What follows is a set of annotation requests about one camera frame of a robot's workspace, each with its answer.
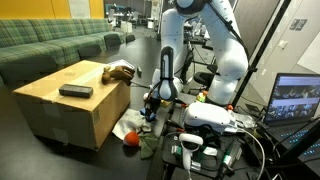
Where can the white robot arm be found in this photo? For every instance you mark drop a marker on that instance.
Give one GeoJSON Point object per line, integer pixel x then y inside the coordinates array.
{"type": "Point", "coordinates": [230, 53]}

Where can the brown plush animal toy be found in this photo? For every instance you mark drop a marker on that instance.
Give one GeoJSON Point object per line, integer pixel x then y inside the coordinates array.
{"type": "Point", "coordinates": [123, 73]}

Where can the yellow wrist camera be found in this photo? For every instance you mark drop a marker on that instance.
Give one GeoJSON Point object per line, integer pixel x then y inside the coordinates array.
{"type": "Point", "coordinates": [165, 104]}

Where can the orange radish plush toy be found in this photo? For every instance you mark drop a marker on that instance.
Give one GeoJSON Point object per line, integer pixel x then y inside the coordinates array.
{"type": "Point", "coordinates": [146, 142]}

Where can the large cardboard box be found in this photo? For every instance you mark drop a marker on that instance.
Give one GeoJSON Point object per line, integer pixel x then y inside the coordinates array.
{"type": "Point", "coordinates": [84, 122]}

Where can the green plaid sofa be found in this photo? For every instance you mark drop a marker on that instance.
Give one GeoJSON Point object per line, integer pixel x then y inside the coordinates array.
{"type": "Point", "coordinates": [65, 40]}

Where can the white cloth towel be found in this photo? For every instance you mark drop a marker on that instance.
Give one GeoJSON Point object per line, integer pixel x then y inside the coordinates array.
{"type": "Point", "coordinates": [131, 121]}

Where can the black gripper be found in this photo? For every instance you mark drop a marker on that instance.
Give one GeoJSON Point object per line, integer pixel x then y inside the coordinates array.
{"type": "Point", "coordinates": [152, 104]}

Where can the open laptop computer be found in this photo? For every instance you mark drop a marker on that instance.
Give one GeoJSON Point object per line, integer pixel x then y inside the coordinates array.
{"type": "Point", "coordinates": [290, 116]}

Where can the white VR controller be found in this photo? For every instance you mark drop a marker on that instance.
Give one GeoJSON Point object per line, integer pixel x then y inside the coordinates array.
{"type": "Point", "coordinates": [190, 143]}

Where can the white VR headset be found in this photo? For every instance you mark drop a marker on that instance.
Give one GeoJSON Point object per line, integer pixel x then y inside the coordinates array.
{"type": "Point", "coordinates": [218, 118]}

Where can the blue sponge cloth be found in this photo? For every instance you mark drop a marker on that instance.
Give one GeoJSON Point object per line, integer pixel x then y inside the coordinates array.
{"type": "Point", "coordinates": [149, 116]}

